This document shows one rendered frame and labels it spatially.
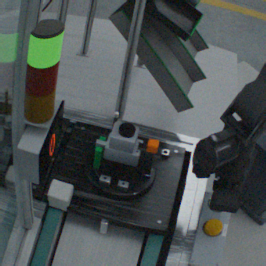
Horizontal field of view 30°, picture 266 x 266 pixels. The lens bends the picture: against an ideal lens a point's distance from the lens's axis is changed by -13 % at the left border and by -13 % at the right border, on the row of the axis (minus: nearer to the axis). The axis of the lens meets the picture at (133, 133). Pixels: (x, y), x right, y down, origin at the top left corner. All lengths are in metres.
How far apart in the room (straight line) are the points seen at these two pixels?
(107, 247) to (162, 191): 0.17
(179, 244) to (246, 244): 0.23
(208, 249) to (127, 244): 0.17
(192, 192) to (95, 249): 0.24
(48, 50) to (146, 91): 0.82
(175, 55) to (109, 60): 0.31
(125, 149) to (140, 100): 0.44
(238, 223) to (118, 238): 0.31
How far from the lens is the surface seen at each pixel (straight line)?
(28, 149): 0.75
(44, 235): 1.00
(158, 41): 1.26
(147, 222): 1.03
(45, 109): 0.74
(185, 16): 1.18
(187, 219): 1.07
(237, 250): 1.17
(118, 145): 1.01
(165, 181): 1.10
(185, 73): 1.31
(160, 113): 1.41
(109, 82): 1.48
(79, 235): 1.05
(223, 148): 0.89
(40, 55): 0.68
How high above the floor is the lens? 1.78
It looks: 43 degrees down
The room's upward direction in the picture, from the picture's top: 12 degrees clockwise
